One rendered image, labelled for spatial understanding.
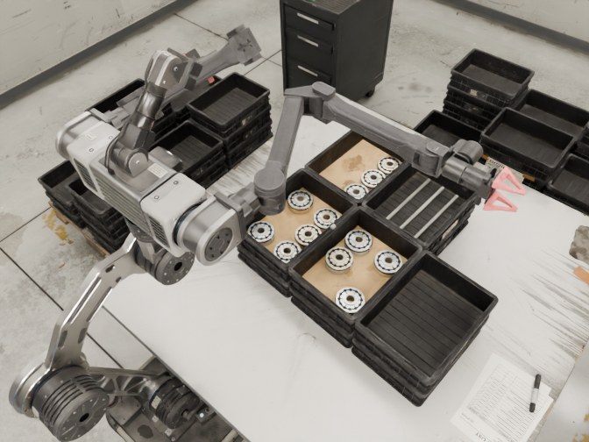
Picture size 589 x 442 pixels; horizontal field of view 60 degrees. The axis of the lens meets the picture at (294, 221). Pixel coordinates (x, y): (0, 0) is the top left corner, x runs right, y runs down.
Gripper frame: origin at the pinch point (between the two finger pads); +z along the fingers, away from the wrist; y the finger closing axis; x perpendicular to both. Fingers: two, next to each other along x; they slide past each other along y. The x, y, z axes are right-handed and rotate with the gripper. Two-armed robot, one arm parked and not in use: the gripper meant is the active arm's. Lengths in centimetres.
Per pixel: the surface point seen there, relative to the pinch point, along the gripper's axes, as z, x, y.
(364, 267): -38, 2, 62
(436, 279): -15, -10, 62
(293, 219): -73, 1, 62
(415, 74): -136, -222, 143
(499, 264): -1, -41, 75
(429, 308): -11, 2, 62
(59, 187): -224, 32, 118
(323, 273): -48, 13, 62
